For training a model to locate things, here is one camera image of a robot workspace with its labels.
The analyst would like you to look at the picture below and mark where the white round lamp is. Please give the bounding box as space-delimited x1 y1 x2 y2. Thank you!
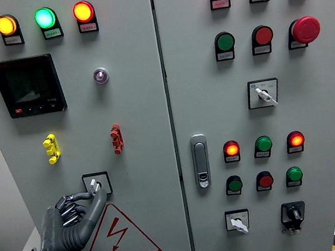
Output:
92 66 110 86

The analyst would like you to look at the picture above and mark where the small red handle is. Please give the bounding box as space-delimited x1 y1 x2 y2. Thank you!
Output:
108 123 125 155

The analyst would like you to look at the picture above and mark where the small lit red lamp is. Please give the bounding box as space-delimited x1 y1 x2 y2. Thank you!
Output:
222 139 241 158
285 129 306 149

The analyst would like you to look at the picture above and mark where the large green push button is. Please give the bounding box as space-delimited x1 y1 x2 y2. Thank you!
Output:
213 30 238 53

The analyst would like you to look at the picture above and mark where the black display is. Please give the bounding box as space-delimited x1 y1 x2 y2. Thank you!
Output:
0 51 69 122

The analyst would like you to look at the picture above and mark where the small green push button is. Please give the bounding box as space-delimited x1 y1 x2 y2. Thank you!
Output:
225 174 245 194

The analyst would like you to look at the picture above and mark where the small yellow handle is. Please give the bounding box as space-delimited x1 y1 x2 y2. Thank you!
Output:
41 132 63 166

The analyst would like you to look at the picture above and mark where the pale grey cabinet door with display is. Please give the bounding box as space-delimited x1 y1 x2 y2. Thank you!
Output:
0 0 193 251

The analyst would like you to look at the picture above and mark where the large lit green round lamp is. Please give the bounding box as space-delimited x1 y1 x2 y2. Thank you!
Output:
33 5 59 31

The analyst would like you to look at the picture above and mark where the large red push button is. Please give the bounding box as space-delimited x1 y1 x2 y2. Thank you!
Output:
250 23 276 47

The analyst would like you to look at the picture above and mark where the pale grey cabinet door with lock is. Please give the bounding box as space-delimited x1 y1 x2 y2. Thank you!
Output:
153 0 335 251

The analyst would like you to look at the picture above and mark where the small green lamp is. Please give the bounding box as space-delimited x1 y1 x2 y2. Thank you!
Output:
284 165 304 184
253 134 274 154

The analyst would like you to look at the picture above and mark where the small white-handle turn switch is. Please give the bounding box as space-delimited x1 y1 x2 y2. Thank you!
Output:
223 208 252 237

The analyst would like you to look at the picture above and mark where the small red push button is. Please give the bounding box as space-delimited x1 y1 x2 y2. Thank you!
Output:
255 170 276 190

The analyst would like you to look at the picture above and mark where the large red stop button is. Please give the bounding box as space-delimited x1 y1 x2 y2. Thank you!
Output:
289 14 323 47

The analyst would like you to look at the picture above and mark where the black-handle turn switch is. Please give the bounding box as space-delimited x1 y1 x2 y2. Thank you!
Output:
277 200 309 237

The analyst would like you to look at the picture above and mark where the silver door lock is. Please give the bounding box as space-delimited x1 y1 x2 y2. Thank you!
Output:
188 132 215 190

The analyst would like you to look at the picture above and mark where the large yellow round lamp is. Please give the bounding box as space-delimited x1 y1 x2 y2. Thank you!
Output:
0 12 20 37

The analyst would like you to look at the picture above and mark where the large white-handle turn switch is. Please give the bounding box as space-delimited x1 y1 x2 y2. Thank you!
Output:
245 77 282 111

